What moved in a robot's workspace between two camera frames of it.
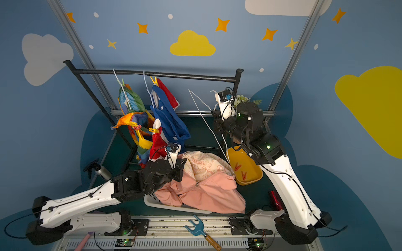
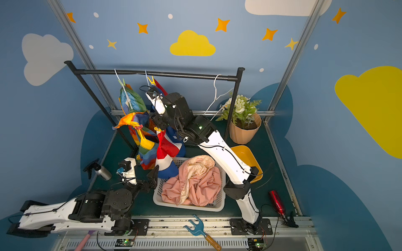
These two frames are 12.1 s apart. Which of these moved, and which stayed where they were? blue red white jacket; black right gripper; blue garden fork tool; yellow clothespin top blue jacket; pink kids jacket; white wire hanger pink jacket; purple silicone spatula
Moved: black right gripper; white wire hanger pink jacket; pink kids jacket; blue red white jacket; yellow clothespin top blue jacket
Stayed: blue garden fork tool; purple silicone spatula
